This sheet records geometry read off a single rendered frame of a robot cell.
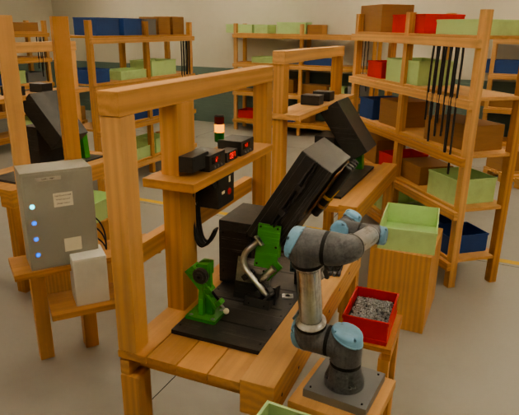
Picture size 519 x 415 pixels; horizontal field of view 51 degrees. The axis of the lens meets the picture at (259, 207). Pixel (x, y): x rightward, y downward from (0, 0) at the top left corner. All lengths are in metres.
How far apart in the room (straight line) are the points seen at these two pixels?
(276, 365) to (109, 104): 1.17
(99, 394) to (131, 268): 1.60
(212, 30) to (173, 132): 10.39
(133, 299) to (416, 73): 3.83
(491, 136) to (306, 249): 3.34
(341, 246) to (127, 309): 0.94
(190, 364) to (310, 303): 0.59
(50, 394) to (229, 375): 1.77
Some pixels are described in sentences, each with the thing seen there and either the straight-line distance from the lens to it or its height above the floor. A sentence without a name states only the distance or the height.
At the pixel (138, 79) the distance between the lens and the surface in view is 8.03.
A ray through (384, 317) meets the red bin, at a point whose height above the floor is 0.89.
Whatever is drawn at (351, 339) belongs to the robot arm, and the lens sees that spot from 2.01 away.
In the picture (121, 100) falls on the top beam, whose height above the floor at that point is 1.91.
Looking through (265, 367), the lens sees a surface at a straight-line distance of 2.19.
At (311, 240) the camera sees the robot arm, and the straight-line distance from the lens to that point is 1.78.
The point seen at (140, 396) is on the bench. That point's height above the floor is 0.67.
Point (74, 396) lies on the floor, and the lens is 3.67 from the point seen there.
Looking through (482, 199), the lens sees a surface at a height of 0.76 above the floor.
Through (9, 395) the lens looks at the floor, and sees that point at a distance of 3.81.
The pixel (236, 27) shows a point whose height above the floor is 2.12.
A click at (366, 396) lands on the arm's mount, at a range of 2.12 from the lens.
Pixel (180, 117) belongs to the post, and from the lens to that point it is 2.33.
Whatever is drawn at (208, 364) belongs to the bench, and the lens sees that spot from 2.25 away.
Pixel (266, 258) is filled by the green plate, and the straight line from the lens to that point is 2.57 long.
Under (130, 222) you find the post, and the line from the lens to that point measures 2.10.
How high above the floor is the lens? 2.16
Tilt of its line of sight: 19 degrees down
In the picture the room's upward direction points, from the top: 1 degrees clockwise
